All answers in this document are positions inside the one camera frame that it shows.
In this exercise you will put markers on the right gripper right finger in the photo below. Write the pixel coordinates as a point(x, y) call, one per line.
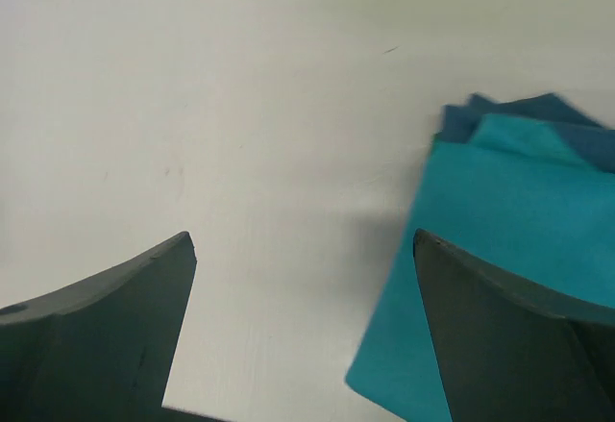
point(510, 349)

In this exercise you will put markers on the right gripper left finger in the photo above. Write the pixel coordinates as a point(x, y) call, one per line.
point(100, 349)

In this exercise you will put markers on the teal t-shirt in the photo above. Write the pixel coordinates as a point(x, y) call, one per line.
point(548, 221)

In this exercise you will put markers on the folded dark blue t-shirt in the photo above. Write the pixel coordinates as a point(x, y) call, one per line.
point(544, 127)

